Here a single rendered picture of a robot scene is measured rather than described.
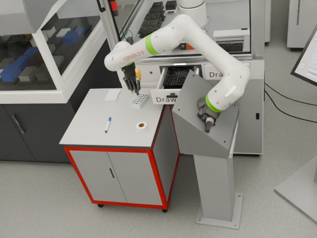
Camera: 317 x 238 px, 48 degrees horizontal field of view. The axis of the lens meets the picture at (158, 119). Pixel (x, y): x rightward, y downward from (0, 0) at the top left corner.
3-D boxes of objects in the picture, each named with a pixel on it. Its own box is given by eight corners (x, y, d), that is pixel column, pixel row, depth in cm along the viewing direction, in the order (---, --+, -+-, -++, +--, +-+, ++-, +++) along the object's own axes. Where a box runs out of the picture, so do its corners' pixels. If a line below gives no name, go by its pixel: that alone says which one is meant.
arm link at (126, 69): (137, 57, 226) (125, 56, 230) (127, 68, 219) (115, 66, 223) (139, 65, 230) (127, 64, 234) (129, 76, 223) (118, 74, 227)
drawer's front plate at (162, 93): (197, 104, 226) (195, 90, 219) (153, 104, 234) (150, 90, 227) (197, 102, 227) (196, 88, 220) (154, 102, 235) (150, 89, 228)
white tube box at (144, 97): (140, 109, 241) (139, 105, 239) (130, 107, 245) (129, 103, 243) (149, 98, 249) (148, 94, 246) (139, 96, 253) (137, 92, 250)
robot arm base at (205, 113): (213, 140, 188) (220, 134, 184) (190, 125, 185) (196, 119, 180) (220, 106, 205) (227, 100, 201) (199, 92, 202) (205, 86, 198)
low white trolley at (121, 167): (171, 217, 262) (150, 146, 213) (93, 211, 279) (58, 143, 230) (183, 158, 304) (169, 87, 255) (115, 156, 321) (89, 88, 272)
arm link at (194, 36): (258, 70, 197) (185, 5, 195) (250, 84, 186) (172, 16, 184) (243, 83, 206) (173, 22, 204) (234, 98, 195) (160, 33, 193)
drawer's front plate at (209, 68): (249, 78, 236) (249, 64, 229) (205, 79, 244) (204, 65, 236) (249, 76, 237) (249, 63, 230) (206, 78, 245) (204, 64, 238)
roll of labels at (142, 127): (150, 130, 224) (148, 125, 221) (140, 135, 222) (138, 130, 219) (145, 124, 229) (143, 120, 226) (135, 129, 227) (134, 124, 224)
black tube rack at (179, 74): (190, 92, 233) (188, 84, 229) (164, 92, 238) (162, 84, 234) (195, 72, 249) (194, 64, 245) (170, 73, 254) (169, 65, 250)
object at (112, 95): (116, 101, 253) (115, 99, 252) (104, 101, 255) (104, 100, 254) (120, 90, 262) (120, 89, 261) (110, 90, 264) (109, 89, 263)
